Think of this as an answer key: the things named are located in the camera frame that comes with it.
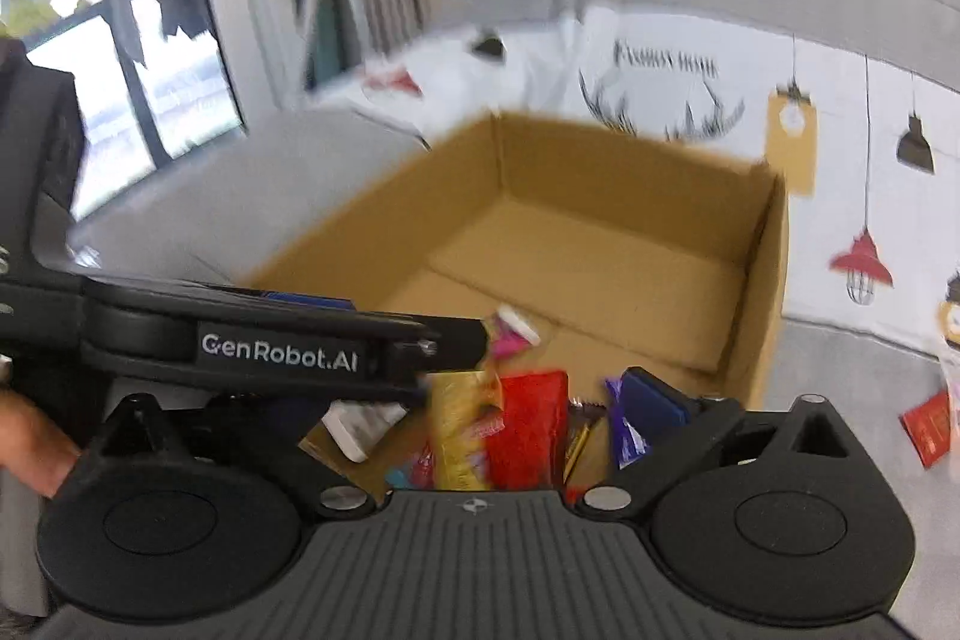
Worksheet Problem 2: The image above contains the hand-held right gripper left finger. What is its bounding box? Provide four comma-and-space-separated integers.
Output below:
75, 394, 391, 522

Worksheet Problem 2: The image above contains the white framed window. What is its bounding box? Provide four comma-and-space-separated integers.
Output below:
0, 0, 250, 223

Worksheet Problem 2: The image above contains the red flat snack packet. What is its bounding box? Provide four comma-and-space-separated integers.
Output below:
900, 389, 955, 469

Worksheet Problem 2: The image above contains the purple snack wrapper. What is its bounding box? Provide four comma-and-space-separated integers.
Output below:
604, 376, 648, 471

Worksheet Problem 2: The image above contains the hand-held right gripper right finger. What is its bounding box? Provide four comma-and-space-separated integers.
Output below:
574, 367, 875, 522

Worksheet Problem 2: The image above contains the pile of snack packets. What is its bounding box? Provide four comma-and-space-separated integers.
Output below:
298, 370, 610, 492

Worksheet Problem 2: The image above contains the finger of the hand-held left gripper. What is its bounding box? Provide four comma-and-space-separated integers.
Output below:
375, 314, 491, 390
264, 290, 355, 313

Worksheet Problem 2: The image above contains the pink white candy packet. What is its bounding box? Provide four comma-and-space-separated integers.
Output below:
486, 304, 542, 360

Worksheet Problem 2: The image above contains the person's left hand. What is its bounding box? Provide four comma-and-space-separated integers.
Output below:
0, 385, 82, 500

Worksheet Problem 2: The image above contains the brown cardboard box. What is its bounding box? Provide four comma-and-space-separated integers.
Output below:
247, 111, 790, 498

